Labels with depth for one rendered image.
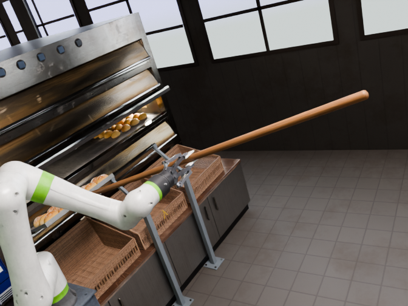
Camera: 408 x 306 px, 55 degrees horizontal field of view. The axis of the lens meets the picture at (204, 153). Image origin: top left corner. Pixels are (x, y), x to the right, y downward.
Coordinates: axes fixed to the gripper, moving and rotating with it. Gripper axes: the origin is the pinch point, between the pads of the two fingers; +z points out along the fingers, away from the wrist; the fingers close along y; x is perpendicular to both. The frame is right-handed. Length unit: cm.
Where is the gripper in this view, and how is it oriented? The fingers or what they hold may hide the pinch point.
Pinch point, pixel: (189, 158)
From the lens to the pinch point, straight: 171.4
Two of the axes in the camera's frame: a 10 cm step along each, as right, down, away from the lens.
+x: 6.9, -2.5, -6.8
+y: 5.0, 8.4, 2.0
